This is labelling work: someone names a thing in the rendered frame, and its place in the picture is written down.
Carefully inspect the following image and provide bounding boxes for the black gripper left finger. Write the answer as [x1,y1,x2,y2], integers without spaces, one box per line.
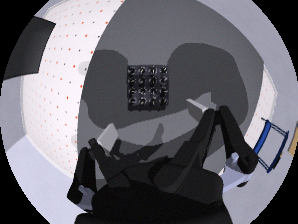
[67,123,135,213]

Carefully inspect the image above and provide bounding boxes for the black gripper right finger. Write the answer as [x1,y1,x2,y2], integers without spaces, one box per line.
[154,99,259,194]

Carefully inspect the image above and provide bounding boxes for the dark grey knob box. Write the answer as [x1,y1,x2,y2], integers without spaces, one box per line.
[127,65,169,106]

